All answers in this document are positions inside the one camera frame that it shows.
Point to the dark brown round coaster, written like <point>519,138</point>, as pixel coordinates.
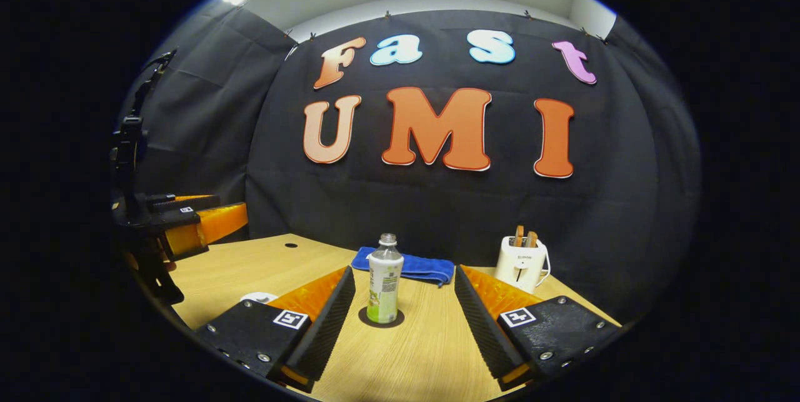
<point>400,319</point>

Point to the white teacup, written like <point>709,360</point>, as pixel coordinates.
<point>245,299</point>

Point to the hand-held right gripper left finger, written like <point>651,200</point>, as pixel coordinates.
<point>325,327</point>

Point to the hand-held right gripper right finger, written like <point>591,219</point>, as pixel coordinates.
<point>484,333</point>

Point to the clear water bottle green label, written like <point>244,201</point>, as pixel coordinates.
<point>384,283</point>

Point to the blue towel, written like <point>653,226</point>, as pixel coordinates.
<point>425,267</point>

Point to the brown bread slice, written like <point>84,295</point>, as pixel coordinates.
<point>531,239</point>
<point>519,236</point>

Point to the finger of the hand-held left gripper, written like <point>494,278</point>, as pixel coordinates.
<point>181,204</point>
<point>212,224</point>

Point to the white toaster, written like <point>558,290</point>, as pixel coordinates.
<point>519,264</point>

